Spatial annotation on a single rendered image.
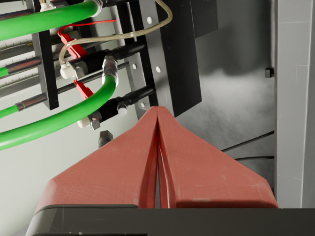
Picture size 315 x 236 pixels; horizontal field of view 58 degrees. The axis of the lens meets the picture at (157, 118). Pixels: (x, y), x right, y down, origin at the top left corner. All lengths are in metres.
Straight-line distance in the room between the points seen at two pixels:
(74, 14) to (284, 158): 0.34
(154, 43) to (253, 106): 0.24
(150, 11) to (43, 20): 0.25
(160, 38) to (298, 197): 0.32
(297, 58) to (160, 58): 0.21
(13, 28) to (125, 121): 0.65
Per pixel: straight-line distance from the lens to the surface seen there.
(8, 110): 0.61
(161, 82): 0.49
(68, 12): 0.26
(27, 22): 0.24
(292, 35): 0.38
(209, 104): 0.65
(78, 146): 0.79
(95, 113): 0.45
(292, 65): 0.39
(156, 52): 0.48
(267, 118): 0.58
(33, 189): 0.78
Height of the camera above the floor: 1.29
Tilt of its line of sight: 35 degrees down
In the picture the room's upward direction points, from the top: 120 degrees counter-clockwise
